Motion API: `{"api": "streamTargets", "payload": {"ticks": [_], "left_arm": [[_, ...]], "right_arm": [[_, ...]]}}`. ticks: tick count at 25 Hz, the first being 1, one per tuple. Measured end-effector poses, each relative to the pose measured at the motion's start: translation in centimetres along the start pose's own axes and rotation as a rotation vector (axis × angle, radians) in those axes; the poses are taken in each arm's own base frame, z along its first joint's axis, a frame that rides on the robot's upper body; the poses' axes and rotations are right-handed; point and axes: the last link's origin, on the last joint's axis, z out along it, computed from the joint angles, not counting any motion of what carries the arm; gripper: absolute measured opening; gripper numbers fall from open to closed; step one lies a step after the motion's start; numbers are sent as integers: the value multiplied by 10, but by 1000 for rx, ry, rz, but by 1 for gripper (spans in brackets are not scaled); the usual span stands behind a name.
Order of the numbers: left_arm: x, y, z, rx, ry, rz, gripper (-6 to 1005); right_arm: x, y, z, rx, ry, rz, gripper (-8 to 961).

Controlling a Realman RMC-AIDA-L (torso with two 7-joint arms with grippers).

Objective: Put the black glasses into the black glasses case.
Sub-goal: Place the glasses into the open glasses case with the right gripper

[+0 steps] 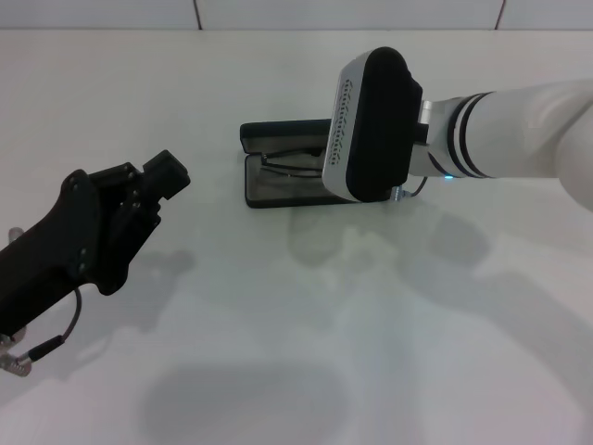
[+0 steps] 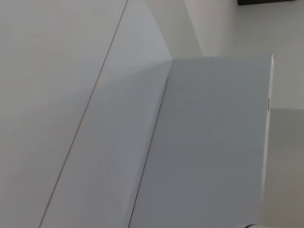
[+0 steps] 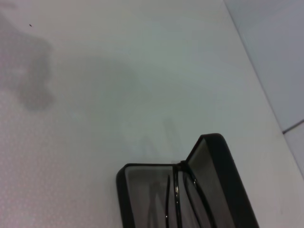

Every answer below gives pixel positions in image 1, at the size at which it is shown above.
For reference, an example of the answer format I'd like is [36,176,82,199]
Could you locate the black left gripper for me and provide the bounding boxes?
[0,148,194,338]

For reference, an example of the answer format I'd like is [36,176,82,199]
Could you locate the black hard glasses case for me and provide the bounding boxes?
[238,118,396,210]

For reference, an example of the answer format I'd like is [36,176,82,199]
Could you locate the black thin-framed glasses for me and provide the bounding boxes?
[259,145,326,180]

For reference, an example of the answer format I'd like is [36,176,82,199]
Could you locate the dark left gripper cable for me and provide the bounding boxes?
[0,286,85,377]

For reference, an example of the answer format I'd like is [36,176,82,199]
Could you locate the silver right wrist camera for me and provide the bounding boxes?
[320,45,426,204]

